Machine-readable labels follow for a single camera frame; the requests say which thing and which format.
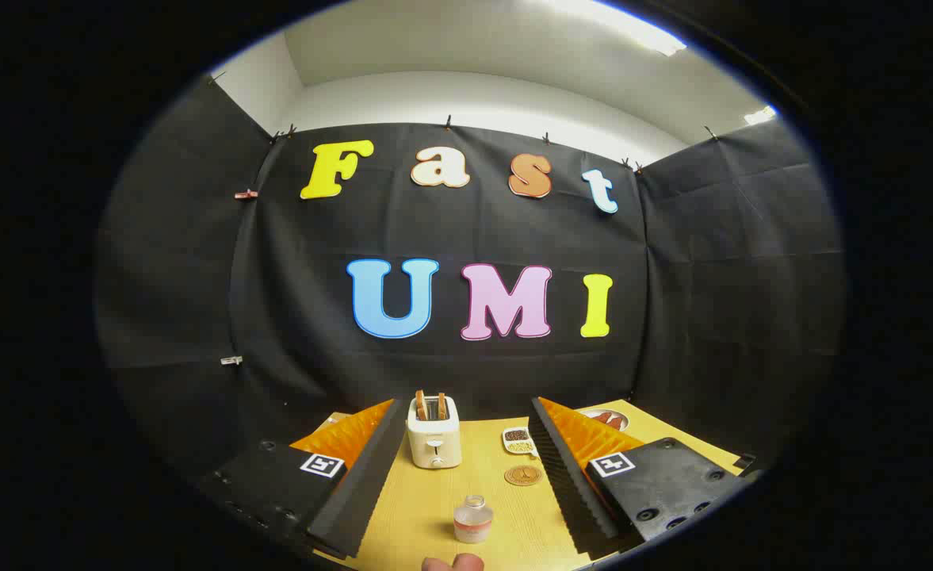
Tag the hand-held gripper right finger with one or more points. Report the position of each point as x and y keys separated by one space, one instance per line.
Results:
x=565 y=484

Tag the white toaster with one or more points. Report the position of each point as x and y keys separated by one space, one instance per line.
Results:
x=434 y=444

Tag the white round plate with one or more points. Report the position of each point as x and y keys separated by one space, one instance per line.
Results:
x=621 y=412

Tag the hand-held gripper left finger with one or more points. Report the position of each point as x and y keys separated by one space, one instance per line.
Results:
x=363 y=492

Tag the red meat slice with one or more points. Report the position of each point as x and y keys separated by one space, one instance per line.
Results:
x=610 y=420

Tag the clear juice bottle red label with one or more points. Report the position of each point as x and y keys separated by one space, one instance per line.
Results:
x=473 y=523

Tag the white divided dish with beans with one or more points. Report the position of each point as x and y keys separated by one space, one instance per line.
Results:
x=518 y=441

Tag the black table clamp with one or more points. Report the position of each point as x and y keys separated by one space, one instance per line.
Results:
x=745 y=461

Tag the round cork coaster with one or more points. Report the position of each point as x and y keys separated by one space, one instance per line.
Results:
x=523 y=475

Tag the wooden table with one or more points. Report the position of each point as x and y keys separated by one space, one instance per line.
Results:
x=434 y=507

